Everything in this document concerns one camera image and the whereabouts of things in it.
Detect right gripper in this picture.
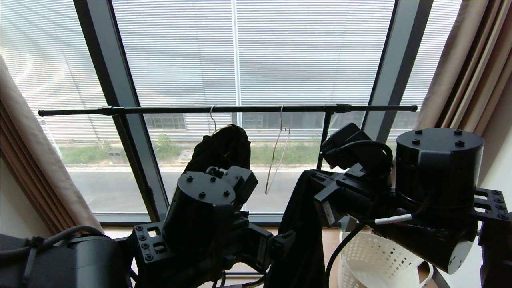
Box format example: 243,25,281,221
307,170,377,229

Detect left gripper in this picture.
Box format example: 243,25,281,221
239,225,297,273

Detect pink clothes hanger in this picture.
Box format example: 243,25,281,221
265,105,291,196
209,105,219,135

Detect black shorts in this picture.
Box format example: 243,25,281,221
183,124,252,176

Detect white laundry basket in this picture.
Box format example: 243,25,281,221
338,228,434,288

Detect window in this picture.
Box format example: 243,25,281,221
0,0,464,224

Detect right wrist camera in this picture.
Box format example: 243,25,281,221
320,123,394,182

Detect brown curtain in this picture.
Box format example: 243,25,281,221
416,0,512,184
0,56,105,236

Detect black cable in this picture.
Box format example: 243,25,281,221
0,225,105,260
323,222,366,288

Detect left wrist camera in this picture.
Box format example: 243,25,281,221
206,165,259,209

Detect black garment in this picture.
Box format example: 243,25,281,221
264,169,326,288

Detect black clothes rack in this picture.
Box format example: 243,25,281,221
38,103,418,278

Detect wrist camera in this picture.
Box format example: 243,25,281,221
320,123,394,182
206,165,259,209

